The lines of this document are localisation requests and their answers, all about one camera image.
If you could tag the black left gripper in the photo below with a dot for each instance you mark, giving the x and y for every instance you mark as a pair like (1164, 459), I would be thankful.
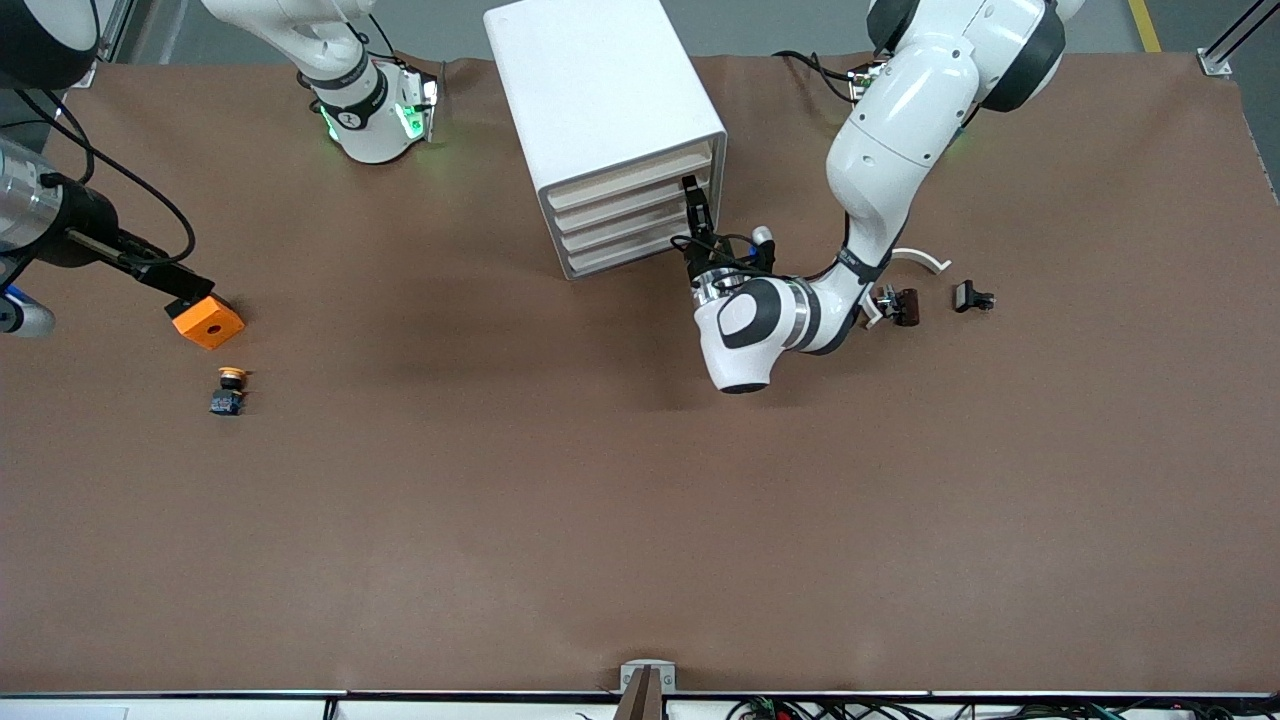
(699, 262)

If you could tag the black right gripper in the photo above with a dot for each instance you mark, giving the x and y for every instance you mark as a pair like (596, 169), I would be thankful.
(82, 231)

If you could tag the white plastic tray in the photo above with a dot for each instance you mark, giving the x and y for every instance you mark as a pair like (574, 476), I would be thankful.
(635, 198)

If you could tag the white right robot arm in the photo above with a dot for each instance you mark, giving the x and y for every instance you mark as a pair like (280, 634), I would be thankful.
(365, 130)

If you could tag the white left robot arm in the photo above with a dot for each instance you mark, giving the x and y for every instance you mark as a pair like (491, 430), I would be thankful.
(900, 130)

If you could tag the beige cabinet drawer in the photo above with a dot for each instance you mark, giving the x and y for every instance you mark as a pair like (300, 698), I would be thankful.
(630, 176)
(640, 245)
(640, 220)

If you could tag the yellow cap push button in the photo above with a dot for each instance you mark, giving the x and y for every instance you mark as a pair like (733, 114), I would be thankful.
(228, 402)

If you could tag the white drawer cabinet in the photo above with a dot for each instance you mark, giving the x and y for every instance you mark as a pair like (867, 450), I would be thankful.
(590, 90)

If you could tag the orange box with hole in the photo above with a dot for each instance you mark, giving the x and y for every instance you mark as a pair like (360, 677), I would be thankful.
(212, 328)

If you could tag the dark brown small part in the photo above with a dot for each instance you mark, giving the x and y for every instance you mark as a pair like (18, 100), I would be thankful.
(907, 307)

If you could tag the white curved plastic arc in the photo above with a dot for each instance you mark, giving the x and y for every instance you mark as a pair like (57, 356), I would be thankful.
(925, 257)

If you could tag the small black clip part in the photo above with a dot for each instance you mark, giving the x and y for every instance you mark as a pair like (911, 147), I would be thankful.
(965, 296)

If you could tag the brown table cover mat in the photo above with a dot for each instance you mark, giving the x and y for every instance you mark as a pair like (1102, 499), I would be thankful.
(600, 500)

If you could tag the white table edge rail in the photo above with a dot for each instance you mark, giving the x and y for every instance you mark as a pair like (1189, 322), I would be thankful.
(200, 708)

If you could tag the grey metal bracket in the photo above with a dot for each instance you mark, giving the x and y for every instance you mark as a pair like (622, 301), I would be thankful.
(630, 672)

